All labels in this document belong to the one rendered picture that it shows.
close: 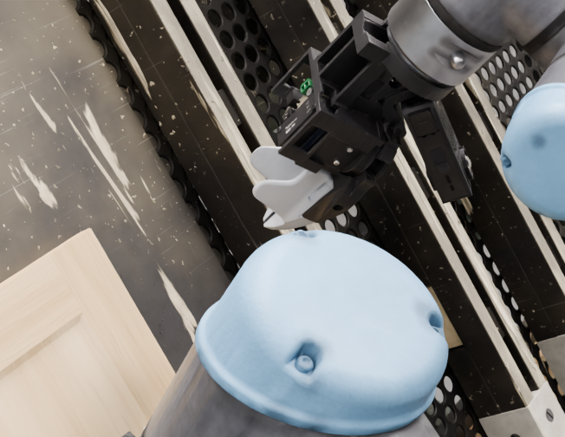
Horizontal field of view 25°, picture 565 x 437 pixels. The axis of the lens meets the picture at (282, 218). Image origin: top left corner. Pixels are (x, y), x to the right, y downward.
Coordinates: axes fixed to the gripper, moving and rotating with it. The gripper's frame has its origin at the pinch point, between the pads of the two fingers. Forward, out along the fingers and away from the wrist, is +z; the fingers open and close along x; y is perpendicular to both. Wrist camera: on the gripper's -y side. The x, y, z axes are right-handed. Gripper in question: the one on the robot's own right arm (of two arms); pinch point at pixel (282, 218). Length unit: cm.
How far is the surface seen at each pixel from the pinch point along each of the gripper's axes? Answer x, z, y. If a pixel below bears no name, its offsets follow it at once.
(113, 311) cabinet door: 0.7, 17.0, 6.0
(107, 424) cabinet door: 10.2, 20.1, 4.8
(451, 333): -15.6, 19.4, -40.1
